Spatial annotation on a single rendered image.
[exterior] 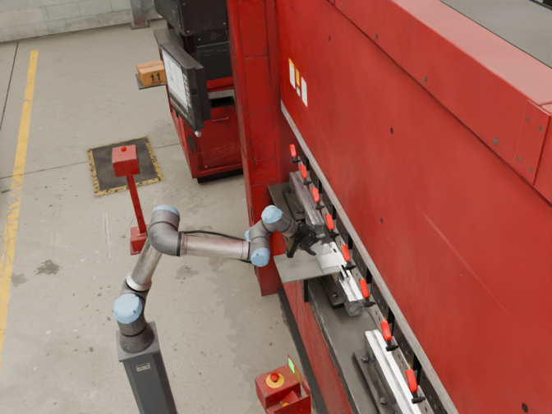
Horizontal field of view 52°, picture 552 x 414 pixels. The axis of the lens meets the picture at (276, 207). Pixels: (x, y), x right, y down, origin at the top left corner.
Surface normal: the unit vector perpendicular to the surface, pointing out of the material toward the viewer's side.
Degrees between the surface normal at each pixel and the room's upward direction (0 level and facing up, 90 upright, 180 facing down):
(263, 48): 90
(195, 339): 0
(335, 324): 0
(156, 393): 90
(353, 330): 0
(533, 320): 90
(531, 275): 90
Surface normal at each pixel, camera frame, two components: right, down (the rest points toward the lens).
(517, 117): -0.97, 0.18
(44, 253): -0.06, -0.81
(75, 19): 0.28, 0.55
